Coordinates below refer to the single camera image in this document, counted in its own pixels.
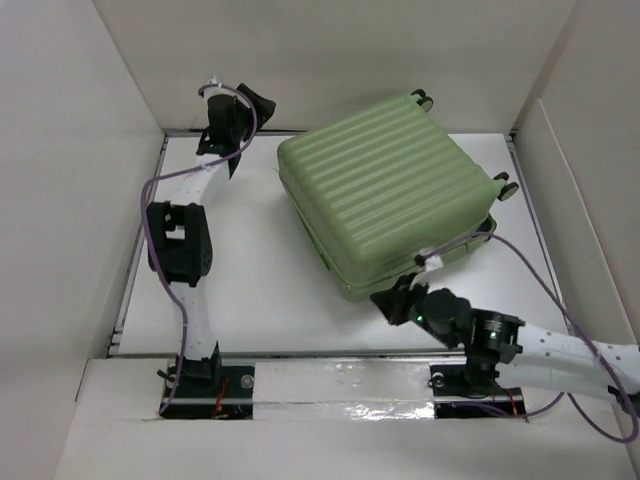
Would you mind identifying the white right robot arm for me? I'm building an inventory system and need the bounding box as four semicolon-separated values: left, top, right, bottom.
370;275;639;405

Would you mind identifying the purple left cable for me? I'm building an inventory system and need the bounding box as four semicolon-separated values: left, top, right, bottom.
141;83;259;416

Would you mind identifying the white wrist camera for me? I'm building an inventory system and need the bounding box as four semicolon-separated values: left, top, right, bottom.
203;74;223;89
413;248;445;272

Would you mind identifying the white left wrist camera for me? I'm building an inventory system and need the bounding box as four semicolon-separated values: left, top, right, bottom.
203;74;223;89

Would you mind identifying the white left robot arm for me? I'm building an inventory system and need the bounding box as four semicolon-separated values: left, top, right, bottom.
141;78;276;400

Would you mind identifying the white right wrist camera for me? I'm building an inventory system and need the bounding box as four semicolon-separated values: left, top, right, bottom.
413;248;445;272

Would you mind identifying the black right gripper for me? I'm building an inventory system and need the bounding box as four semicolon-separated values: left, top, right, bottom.
370;271;456;349

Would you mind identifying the green hard-shell suitcase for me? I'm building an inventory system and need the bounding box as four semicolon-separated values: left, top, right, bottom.
277;89;519;302

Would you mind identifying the purple cable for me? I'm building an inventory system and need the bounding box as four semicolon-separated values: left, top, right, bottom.
414;232;639;444
141;83;259;416

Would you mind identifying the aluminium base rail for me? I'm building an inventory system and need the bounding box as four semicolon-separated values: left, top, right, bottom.
104;352;525;425

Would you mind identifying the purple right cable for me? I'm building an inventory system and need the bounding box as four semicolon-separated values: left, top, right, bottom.
414;232;639;444

